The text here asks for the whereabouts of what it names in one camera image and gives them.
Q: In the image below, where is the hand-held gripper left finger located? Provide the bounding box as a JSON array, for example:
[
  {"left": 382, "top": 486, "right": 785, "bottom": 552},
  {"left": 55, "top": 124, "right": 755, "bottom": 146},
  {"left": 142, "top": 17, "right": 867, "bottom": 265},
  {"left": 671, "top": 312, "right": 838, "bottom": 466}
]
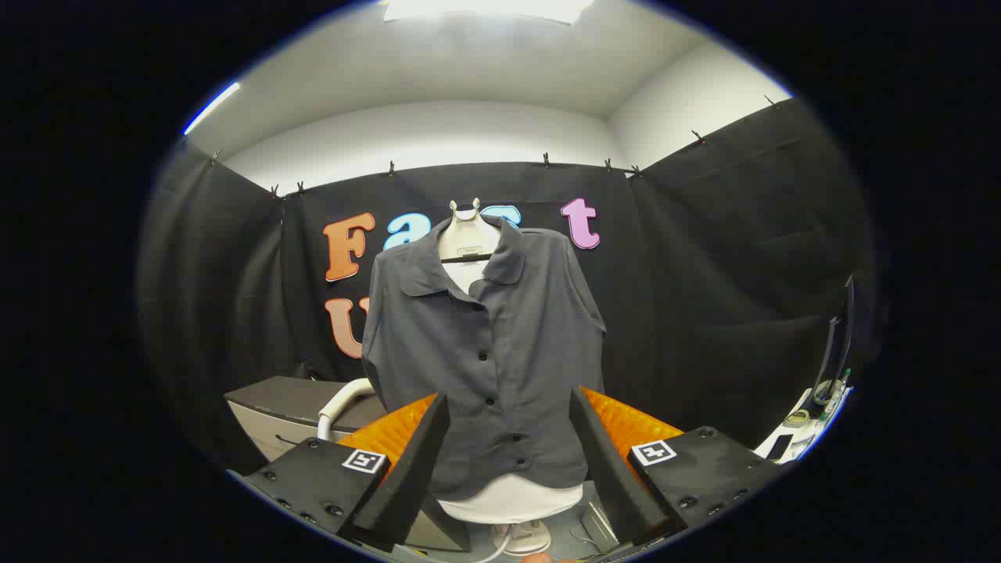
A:
[{"left": 242, "top": 393, "right": 452, "bottom": 553}]

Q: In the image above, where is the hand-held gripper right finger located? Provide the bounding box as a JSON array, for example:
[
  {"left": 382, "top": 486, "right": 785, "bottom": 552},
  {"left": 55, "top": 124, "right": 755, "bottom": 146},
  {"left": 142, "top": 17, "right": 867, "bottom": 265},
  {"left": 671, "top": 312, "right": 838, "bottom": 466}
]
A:
[{"left": 569, "top": 385, "right": 787, "bottom": 548}]

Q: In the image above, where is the white garment steamer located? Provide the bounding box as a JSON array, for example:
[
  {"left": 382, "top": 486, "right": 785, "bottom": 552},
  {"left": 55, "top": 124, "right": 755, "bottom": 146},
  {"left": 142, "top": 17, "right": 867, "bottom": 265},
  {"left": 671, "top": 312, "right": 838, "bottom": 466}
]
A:
[{"left": 317, "top": 378, "right": 378, "bottom": 441}]

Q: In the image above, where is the grey button-up shirt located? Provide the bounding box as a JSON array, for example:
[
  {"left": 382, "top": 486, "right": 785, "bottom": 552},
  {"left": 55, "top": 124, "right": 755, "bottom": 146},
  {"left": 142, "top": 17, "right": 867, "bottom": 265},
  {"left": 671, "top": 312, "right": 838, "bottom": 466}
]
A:
[{"left": 361, "top": 216, "right": 608, "bottom": 502}]

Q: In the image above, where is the white garment form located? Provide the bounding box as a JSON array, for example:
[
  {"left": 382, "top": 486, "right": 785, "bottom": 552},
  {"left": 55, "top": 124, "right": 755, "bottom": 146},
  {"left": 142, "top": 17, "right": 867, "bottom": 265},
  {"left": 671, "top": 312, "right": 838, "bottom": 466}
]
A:
[{"left": 436, "top": 199, "right": 584, "bottom": 525}]

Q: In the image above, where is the grey metal block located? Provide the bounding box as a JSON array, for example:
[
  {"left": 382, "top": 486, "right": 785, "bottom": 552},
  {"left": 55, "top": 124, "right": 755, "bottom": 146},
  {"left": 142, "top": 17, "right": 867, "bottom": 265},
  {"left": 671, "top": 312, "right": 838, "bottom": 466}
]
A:
[{"left": 580, "top": 500, "right": 621, "bottom": 554}]

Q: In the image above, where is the white stand base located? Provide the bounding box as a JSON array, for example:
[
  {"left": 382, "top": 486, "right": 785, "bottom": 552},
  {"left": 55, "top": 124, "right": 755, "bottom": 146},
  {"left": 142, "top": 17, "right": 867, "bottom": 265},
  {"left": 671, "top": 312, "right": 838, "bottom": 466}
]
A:
[{"left": 491, "top": 520, "right": 552, "bottom": 558}]

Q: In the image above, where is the grey drawer cabinet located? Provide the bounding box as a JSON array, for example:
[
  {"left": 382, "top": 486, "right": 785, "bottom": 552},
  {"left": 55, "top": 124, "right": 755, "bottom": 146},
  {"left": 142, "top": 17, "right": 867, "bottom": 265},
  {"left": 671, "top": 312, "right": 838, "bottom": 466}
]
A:
[{"left": 224, "top": 375, "right": 389, "bottom": 464}]

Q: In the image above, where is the black backdrop cloth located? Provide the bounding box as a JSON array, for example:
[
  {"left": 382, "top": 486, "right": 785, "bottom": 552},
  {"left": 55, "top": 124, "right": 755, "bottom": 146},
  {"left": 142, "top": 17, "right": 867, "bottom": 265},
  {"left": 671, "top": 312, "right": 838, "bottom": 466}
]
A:
[{"left": 137, "top": 98, "right": 888, "bottom": 478}]

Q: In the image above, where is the white side table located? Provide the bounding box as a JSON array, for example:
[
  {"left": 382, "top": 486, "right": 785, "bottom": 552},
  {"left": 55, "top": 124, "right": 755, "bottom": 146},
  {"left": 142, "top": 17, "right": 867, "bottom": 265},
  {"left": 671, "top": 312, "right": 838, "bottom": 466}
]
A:
[{"left": 755, "top": 383, "right": 853, "bottom": 464}]

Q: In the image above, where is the ceiling strip light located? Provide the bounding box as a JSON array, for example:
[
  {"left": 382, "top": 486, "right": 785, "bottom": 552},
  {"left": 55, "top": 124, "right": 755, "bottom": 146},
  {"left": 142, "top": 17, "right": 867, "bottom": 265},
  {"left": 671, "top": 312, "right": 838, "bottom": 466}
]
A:
[{"left": 184, "top": 82, "right": 242, "bottom": 135}]

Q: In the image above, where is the ceiling light panel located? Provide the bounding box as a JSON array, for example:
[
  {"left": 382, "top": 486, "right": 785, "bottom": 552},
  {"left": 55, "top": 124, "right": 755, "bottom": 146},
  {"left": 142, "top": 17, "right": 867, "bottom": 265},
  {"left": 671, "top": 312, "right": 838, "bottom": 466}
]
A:
[{"left": 383, "top": 0, "right": 595, "bottom": 25}]

